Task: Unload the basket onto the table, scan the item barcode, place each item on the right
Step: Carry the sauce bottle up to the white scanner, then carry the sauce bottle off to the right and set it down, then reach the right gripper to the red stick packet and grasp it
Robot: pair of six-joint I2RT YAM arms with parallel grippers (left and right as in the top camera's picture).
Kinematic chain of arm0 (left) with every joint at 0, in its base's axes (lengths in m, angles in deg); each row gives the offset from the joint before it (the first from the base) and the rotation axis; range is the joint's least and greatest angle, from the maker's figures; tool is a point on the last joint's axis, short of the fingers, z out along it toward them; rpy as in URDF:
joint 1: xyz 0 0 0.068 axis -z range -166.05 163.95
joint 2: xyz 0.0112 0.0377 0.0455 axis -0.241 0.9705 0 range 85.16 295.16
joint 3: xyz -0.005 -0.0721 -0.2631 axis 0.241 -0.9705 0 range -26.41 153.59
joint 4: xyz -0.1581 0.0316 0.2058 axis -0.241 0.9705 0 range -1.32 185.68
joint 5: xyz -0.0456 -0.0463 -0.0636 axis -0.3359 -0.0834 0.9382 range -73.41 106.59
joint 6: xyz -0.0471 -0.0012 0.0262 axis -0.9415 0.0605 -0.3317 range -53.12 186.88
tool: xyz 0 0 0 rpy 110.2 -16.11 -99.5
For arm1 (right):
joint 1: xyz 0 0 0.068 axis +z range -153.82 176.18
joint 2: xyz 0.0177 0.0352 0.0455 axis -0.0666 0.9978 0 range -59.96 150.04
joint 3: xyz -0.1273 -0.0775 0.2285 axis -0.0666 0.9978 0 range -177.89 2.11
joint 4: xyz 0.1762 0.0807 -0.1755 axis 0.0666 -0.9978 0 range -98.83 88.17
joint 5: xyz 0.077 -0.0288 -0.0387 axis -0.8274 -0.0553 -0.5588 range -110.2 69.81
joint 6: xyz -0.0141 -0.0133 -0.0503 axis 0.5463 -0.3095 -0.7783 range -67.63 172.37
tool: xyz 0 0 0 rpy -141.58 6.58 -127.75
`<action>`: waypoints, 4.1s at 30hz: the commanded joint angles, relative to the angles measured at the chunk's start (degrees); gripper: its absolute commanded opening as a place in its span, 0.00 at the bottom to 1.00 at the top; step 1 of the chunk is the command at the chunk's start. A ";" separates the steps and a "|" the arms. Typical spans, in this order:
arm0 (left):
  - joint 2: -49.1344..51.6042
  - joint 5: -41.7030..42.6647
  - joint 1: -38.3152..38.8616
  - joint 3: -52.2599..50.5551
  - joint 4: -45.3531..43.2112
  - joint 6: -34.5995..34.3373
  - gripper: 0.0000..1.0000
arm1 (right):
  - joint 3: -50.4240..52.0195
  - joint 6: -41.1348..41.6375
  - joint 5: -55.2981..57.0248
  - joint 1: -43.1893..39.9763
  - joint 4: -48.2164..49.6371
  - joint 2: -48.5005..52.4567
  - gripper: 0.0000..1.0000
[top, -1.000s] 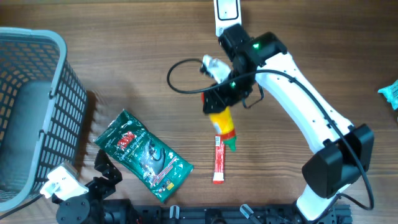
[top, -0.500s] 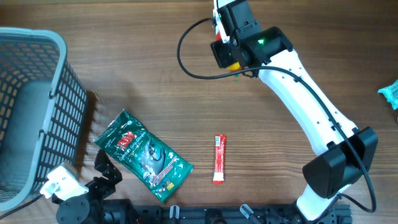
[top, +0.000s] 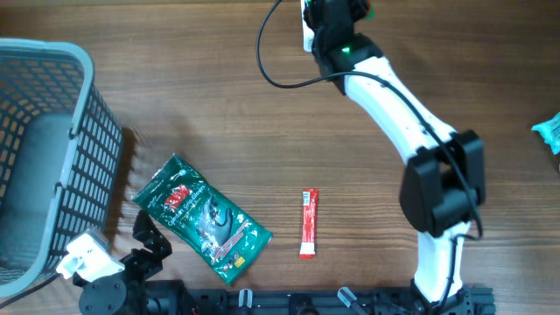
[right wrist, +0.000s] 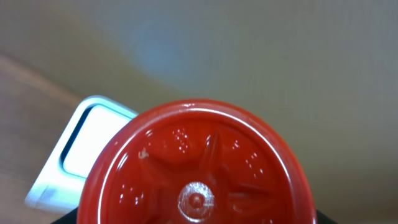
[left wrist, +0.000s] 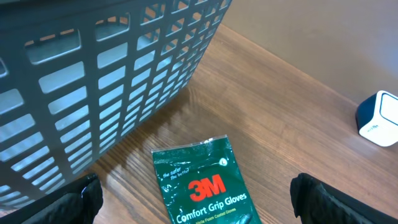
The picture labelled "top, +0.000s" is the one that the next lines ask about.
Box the green 3M wipes pouch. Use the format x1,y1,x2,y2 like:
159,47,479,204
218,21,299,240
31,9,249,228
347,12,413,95
132,155,273,284

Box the red stick sachet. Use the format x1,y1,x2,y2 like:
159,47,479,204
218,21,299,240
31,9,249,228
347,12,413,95
299,189,319,259

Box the teal wet wipes packet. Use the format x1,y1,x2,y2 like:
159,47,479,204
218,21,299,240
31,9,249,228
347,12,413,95
531,113,560,155

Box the sriracha bottle with green cap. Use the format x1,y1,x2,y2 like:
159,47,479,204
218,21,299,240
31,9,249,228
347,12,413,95
364,0,375,19

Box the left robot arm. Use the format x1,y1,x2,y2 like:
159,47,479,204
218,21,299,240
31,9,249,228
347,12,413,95
79,210,199,315

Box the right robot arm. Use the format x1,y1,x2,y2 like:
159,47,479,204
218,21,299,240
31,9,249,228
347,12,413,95
301,1,485,314

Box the white barcode scanner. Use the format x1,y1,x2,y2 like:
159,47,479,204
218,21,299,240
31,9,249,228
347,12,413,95
300,0,314,53

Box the grey plastic shopping basket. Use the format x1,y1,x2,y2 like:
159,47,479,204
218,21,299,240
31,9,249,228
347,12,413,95
1,38,123,298

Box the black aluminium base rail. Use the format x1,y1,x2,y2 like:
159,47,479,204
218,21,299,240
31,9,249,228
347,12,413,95
139,279,497,315

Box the black left camera cable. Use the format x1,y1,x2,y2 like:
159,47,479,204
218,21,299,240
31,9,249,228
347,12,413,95
0,273,62,310

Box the black camera cable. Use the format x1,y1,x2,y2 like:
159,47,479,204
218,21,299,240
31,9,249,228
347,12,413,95
255,0,485,307
0,273,62,310

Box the black right camera cable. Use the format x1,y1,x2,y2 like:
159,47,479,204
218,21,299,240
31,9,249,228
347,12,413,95
255,0,485,307

